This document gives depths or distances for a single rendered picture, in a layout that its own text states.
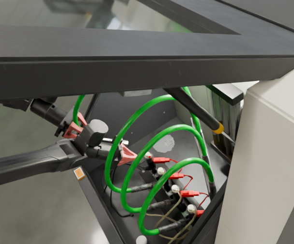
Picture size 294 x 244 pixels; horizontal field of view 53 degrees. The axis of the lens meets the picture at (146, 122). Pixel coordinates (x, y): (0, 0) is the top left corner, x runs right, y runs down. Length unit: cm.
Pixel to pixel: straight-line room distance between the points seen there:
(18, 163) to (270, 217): 55
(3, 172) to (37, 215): 179
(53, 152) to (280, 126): 58
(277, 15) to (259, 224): 43
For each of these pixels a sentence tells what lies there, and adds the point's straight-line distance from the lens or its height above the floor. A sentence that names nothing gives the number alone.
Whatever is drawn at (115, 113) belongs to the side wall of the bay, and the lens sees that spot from 124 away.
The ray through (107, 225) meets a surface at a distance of 109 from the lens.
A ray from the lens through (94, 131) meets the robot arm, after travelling 85.
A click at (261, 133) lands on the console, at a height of 150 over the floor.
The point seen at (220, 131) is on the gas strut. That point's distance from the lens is 54.
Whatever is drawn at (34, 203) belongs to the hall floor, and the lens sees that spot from 259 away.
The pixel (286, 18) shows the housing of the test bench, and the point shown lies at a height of 150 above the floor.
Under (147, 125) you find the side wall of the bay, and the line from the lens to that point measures 137.
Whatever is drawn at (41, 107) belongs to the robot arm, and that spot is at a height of 133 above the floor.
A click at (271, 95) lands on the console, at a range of 46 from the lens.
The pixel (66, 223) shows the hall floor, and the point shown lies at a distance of 235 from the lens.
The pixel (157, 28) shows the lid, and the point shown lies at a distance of 49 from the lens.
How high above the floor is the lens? 187
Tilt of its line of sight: 45 degrees down
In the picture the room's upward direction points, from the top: 21 degrees counter-clockwise
